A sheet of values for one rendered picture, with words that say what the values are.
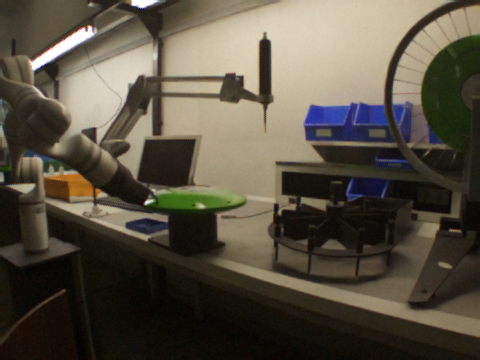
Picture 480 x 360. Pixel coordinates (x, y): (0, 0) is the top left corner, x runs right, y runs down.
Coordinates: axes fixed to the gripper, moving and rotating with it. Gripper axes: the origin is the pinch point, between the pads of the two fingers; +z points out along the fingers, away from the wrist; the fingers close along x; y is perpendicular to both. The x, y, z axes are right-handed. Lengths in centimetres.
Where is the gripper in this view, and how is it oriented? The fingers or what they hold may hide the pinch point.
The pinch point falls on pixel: (157, 198)
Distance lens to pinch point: 87.9
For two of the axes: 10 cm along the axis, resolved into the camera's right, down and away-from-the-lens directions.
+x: 8.6, 0.6, -5.1
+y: -3.0, 8.7, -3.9
